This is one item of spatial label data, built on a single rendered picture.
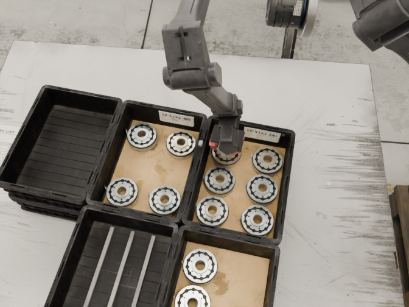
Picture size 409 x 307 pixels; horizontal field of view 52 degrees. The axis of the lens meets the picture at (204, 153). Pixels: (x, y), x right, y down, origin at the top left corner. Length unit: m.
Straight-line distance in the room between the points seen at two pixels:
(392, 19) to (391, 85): 2.13
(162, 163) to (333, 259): 0.67
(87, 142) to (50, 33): 1.71
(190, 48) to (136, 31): 2.23
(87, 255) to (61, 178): 0.29
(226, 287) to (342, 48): 2.11
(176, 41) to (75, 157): 0.80
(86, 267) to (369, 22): 1.01
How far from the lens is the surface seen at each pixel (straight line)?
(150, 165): 1.45
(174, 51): 0.82
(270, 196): 1.37
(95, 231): 1.38
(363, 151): 1.73
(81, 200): 1.32
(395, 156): 2.65
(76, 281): 1.35
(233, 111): 1.16
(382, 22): 0.83
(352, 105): 1.84
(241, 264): 1.32
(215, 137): 1.33
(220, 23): 3.06
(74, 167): 1.50
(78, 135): 1.56
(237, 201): 1.38
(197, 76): 0.82
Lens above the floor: 2.10
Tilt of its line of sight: 61 degrees down
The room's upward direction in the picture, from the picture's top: 1 degrees clockwise
